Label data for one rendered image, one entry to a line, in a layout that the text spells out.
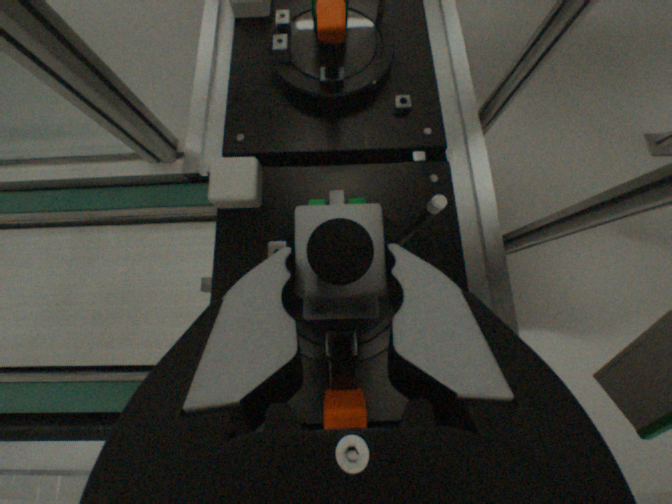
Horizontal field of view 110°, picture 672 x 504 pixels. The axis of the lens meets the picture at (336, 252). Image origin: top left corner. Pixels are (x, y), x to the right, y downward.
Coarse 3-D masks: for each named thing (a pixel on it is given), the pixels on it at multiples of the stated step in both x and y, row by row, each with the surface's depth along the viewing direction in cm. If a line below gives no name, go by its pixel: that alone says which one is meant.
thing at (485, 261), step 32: (224, 0) 33; (448, 0) 31; (224, 32) 30; (448, 32) 30; (224, 64) 29; (448, 64) 30; (192, 96) 28; (224, 96) 28; (448, 96) 28; (192, 128) 27; (448, 128) 27; (480, 128) 27; (192, 160) 27; (384, 160) 31; (448, 160) 26; (480, 160) 26; (480, 192) 25; (480, 224) 25; (480, 256) 25; (480, 288) 23; (512, 320) 23
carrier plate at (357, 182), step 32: (288, 192) 25; (320, 192) 25; (352, 192) 25; (384, 192) 24; (416, 192) 24; (448, 192) 24; (224, 224) 24; (256, 224) 24; (448, 224) 24; (224, 256) 23; (256, 256) 23; (448, 256) 23; (224, 288) 23; (384, 352) 21; (320, 384) 21; (384, 384) 21; (320, 416) 20; (384, 416) 20
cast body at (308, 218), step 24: (336, 192) 16; (312, 216) 12; (336, 216) 12; (360, 216) 12; (312, 240) 10; (336, 240) 10; (360, 240) 10; (312, 264) 10; (336, 264) 10; (360, 264) 10; (384, 264) 11; (312, 288) 11; (336, 288) 11; (360, 288) 11; (384, 288) 11; (312, 312) 14; (336, 312) 14; (360, 312) 14
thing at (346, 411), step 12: (336, 348) 17; (348, 348) 17; (336, 360) 12; (348, 360) 12; (336, 372) 12; (348, 372) 12; (336, 384) 12; (348, 384) 12; (324, 396) 12; (336, 396) 12; (348, 396) 12; (360, 396) 12; (324, 408) 11; (336, 408) 11; (348, 408) 11; (360, 408) 11; (324, 420) 11; (336, 420) 11; (348, 420) 11; (360, 420) 11
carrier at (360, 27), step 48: (240, 0) 28; (288, 0) 30; (384, 0) 25; (240, 48) 29; (288, 48) 25; (384, 48) 26; (240, 96) 27; (288, 96) 27; (336, 96) 25; (384, 96) 27; (432, 96) 27; (240, 144) 26; (288, 144) 26; (336, 144) 26; (384, 144) 26; (432, 144) 26
